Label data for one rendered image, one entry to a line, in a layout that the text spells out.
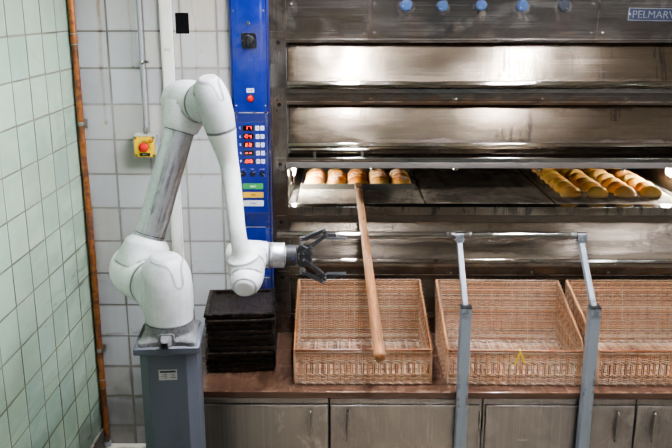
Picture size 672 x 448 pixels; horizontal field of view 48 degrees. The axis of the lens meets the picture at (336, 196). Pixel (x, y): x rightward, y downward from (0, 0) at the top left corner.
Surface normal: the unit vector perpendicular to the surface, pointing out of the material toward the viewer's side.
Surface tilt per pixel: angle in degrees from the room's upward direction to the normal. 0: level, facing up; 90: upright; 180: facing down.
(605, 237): 70
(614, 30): 89
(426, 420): 90
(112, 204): 90
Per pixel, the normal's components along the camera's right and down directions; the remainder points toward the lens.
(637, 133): -0.01, -0.11
